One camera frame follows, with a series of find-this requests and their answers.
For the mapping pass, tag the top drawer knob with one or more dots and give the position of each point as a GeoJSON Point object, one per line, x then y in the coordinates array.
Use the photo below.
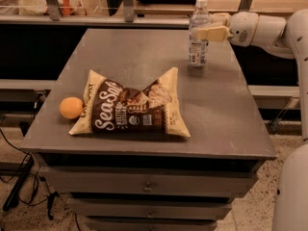
{"type": "Point", "coordinates": [147, 188]}

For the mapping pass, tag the orange white bag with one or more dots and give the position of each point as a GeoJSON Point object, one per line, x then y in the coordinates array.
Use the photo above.
{"type": "Point", "coordinates": [43, 7]}

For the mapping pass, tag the drawer knob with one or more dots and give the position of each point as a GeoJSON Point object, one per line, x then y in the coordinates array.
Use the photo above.
{"type": "Point", "coordinates": [150, 214]}
{"type": "Point", "coordinates": [147, 188]}

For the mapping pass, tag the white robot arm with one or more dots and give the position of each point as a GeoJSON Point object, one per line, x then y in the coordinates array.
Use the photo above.
{"type": "Point", "coordinates": [285, 38]}

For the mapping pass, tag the orange fruit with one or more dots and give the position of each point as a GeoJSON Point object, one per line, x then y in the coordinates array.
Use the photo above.
{"type": "Point", "coordinates": [71, 107]}

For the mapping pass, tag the metal shelf rail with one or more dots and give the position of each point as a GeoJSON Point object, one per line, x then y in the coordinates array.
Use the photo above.
{"type": "Point", "coordinates": [98, 22]}

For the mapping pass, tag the middle drawer knob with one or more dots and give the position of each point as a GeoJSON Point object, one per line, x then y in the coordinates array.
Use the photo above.
{"type": "Point", "coordinates": [150, 214]}

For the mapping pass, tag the brown sea salt chip bag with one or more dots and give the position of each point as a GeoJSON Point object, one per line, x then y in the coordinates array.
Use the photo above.
{"type": "Point", "coordinates": [110, 107]}

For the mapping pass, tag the clear plastic water bottle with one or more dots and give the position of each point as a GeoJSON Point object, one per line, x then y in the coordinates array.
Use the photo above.
{"type": "Point", "coordinates": [198, 47]}

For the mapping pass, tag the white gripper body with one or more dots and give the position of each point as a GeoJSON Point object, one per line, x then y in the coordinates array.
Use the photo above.
{"type": "Point", "coordinates": [240, 29]}

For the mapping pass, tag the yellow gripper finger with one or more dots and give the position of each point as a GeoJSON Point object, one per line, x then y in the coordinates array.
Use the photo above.
{"type": "Point", "coordinates": [220, 19]}
{"type": "Point", "coordinates": [216, 34]}

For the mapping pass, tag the grey drawer cabinet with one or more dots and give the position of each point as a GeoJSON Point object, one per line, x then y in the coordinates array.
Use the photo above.
{"type": "Point", "coordinates": [142, 141]}

